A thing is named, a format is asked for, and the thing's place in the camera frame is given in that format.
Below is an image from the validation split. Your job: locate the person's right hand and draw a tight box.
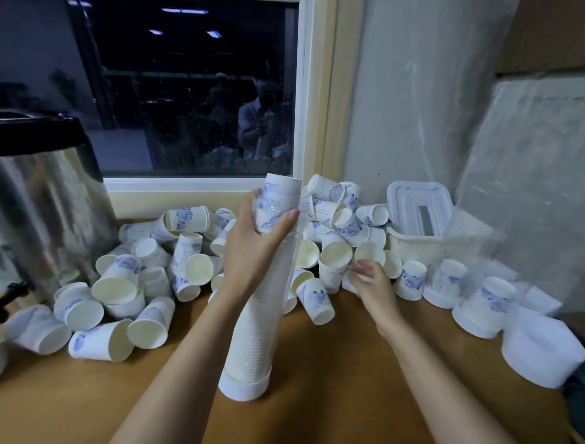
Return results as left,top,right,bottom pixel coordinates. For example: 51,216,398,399
347,259,405,338

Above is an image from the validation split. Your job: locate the person's left hand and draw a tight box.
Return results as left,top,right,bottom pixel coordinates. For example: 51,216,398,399
219,189,301,303

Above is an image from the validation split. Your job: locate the single blue-printed paper cup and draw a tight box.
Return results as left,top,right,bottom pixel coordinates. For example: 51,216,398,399
353,242,388,285

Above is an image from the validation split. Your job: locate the cup tube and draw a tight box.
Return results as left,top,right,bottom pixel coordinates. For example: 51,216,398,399
218,172,305,402

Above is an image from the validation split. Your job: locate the pile of paper cups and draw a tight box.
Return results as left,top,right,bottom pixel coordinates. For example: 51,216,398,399
0,174,429,362

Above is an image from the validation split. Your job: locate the person's left forearm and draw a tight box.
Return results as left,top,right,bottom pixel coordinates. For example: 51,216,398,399
112,291,252,444

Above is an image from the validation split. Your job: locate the person's right forearm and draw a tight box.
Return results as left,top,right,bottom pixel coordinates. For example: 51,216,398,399
379,315,517,444

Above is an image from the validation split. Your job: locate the translucent plastic box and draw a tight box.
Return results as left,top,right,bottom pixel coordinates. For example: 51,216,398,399
384,224,499,267

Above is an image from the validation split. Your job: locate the white plastic lid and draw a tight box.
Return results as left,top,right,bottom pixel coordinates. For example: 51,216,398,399
386,180,455,237

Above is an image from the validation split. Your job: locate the white framed window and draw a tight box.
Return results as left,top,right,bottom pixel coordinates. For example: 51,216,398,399
0,0,364,221

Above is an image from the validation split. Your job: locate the clear plastic bag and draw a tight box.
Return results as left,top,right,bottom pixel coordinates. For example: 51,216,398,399
457,77,585,294

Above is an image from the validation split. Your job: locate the stainless steel water dispenser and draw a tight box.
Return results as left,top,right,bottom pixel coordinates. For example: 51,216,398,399
0,110,120,312

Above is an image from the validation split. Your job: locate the brown wooden wall cabinet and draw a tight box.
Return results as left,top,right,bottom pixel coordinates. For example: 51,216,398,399
498,0,585,76

